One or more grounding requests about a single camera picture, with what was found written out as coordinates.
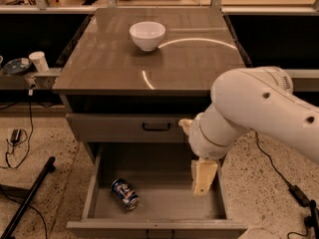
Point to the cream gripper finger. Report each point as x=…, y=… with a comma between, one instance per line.
x=202, y=172
x=185, y=124

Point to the blue pepsi can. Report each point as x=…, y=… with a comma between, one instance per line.
x=125, y=193

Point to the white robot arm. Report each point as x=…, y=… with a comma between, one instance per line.
x=259, y=99

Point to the open grey middle drawer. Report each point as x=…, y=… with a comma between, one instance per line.
x=160, y=175

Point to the grey drawer cabinet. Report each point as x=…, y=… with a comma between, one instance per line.
x=108, y=73

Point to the closed grey top drawer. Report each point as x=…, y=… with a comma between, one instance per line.
x=124, y=128

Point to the black power adapter right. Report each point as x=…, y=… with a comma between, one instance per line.
x=299, y=195

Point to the black power adapter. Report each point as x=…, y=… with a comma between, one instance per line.
x=15, y=135
x=299, y=195

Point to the white ceramic bowl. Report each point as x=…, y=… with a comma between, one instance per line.
x=147, y=35

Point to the black pole on floor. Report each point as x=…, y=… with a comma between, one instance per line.
x=27, y=199

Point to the white paper cup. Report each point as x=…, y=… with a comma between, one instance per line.
x=39, y=61

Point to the black power adapter left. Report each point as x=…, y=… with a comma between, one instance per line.
x=15, y=135

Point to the dark blue plate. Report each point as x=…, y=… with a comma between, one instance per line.
x=18, y=66

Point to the black drawer handle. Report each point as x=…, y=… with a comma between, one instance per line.
x=156, y=126

